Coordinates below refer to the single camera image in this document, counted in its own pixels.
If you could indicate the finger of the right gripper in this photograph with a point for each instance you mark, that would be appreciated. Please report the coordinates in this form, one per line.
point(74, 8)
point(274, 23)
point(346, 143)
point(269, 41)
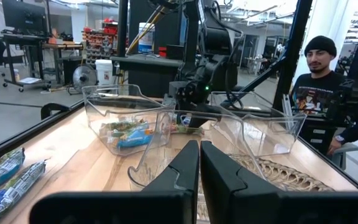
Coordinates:
point(195, 121)
point(208, 112)

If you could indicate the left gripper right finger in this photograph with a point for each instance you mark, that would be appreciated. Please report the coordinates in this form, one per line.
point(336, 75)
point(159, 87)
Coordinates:
point(259, 208)

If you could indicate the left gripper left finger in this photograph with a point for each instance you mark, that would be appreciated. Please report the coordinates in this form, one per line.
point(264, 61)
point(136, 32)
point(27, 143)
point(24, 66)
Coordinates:
point(166, 208)

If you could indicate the blue white granola bar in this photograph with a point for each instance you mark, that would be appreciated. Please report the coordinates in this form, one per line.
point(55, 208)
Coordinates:
point(14, 193)

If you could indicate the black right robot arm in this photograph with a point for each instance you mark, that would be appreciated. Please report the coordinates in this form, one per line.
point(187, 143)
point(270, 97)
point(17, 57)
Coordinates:
point(216, 40)

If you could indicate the round woven placemat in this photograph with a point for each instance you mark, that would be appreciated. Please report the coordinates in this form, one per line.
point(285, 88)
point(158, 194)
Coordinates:
point(291, 177)

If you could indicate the clear plastic bin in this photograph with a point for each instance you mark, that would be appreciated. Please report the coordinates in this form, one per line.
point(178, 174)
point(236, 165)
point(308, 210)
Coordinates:
point(154, 149)
point(95, 124)
point(278, 137)

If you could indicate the grey metal cart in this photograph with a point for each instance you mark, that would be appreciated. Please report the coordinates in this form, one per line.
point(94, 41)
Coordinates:
point(148, 74)

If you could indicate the white blue wipes tub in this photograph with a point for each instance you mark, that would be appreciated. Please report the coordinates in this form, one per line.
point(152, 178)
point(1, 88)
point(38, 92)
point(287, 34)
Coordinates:
point(146, 39)

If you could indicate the black drawer cabinet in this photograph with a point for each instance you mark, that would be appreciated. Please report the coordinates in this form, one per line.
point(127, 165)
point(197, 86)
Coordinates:
point(315, 137)

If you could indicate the black vertical pole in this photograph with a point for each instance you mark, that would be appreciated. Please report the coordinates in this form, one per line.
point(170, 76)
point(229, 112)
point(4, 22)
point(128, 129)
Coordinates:
point(122, 28)

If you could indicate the white plastic bucket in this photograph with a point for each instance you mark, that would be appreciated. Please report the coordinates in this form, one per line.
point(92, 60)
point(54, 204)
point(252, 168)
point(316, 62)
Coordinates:
point(104, 71)

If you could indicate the grey office chair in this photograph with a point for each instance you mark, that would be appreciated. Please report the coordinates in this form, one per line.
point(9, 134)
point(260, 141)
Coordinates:
point(345, 152)

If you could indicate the red parts bin shelf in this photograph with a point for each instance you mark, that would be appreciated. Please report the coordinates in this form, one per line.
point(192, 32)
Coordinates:
point(99, 40)

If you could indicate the grey floor fan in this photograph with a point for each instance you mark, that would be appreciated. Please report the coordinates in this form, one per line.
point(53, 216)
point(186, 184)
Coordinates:
point(85, 77)

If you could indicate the person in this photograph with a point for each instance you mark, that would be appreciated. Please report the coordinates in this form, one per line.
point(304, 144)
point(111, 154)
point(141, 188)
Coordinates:
point(319, 90)

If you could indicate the wooden workbench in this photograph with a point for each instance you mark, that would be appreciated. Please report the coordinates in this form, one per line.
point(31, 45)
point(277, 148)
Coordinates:
point(64, 46)

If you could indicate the black table clamp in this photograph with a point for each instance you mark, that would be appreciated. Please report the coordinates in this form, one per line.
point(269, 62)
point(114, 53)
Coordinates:
point(51, 109)

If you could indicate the black standing desk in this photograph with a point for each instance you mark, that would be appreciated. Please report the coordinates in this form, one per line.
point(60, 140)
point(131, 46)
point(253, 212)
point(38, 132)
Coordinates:
point(26, 39)

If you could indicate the black computer monitor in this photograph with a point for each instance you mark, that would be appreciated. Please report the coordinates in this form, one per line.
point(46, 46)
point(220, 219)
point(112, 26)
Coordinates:
point(23, 17)

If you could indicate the silver aluminium bracket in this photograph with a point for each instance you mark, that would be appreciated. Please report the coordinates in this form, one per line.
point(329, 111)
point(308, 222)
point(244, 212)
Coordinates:
point(287, 105)

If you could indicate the black aluminium table frame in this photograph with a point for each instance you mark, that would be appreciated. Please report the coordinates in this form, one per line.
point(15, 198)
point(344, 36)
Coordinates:
point(294, 46)

